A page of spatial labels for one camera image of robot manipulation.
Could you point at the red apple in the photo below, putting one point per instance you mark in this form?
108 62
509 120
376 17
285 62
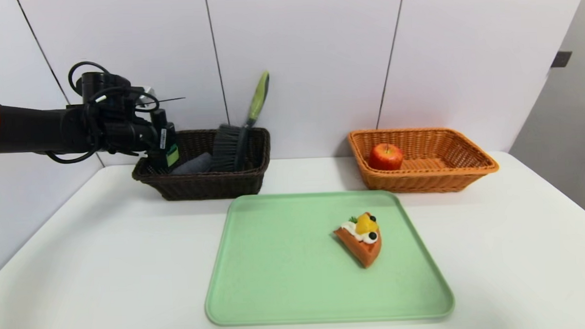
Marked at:
384 157

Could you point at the orange wicker basket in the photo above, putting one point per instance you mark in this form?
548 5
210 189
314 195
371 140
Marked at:
434 176

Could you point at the thin black zip tie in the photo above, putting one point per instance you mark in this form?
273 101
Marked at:
168 99

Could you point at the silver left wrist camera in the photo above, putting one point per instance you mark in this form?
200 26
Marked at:
149 93

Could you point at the light green plastic tray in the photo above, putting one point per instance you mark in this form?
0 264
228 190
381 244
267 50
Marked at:
277 282

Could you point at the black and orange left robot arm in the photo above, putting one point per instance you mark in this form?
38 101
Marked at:
28 130

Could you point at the dark grey towel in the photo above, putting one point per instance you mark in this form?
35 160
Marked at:
193 165

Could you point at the fruit tart slice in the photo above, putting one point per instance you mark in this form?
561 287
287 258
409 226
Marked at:
363 245

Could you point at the dark wall plate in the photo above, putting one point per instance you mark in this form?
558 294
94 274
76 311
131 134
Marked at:
561 59

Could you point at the dark brown wicker basket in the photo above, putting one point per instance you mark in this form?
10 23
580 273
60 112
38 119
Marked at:
210 184

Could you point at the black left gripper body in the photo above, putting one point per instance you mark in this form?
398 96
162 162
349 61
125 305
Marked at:
165 136

